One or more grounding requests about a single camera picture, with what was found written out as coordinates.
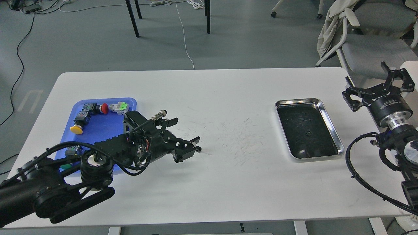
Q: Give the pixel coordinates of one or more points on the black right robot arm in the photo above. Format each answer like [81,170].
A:
[398,143]

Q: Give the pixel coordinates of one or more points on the grey green connector part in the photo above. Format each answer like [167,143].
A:
[120,108]

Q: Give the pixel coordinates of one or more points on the yellow push button switch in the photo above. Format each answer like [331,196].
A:
[81,119]

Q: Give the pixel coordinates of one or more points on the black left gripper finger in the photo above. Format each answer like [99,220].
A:
[158,120]
[185,149]

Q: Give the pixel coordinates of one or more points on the grey office chair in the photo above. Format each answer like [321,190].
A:
[372,32]

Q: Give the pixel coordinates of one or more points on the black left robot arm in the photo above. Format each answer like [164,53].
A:
[72,177]

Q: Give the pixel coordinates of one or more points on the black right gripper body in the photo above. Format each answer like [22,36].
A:
[383,101]

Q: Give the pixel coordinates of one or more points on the black table legs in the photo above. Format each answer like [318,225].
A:
[203,4]

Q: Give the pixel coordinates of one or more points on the blue plastic tray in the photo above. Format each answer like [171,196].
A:
[101,127]

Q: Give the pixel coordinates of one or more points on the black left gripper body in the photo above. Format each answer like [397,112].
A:
[147,143]

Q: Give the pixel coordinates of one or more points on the beige jacket on chair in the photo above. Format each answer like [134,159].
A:
[331,24]

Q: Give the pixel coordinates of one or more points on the red push button switch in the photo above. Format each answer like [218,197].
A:
[94,108]

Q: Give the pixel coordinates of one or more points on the shiny metal tray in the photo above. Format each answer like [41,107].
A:
[296,116]

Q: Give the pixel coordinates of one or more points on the white side table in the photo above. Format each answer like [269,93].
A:
[412,68]

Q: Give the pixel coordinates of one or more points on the green push button switch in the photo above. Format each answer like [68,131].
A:
[71,152]

